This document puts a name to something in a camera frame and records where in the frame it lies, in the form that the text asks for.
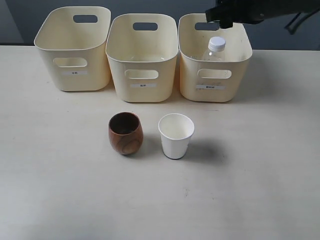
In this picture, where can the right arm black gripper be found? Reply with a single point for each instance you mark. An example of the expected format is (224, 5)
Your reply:
(255, 11)

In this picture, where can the clear plastic bottle white cap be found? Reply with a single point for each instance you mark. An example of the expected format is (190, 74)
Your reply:
(216, 50)

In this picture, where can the white paper cup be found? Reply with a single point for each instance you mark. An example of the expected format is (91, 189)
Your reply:
(175, 131)

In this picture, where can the brown wooden cup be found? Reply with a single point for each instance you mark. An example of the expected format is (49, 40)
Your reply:
(125, 133)

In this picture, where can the right cream plastic bin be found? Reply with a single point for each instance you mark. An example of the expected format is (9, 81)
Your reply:
(217, 80)

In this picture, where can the cream plastic bin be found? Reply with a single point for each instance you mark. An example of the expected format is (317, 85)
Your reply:
(142, 50)
(217, 80)
(72, 44)

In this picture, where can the middle cream plastic bin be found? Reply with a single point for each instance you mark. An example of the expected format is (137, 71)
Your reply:
(142, 50)

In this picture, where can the left cream plastic bin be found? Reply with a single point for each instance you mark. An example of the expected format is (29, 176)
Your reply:
(72, 44)

